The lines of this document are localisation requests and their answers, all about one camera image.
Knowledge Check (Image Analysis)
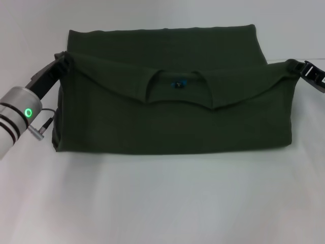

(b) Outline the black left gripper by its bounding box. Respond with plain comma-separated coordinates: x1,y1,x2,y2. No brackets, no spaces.
26,51,74,100

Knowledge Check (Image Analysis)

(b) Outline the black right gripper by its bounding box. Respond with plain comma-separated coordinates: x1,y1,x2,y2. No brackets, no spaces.
286,58,325,94

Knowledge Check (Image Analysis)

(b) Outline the dark green FREE t-shirt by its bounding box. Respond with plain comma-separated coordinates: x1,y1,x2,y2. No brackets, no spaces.
50,24,304,156

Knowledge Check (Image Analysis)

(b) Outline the silver cable connector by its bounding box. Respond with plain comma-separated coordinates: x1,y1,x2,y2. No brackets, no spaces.
27,126,46,140

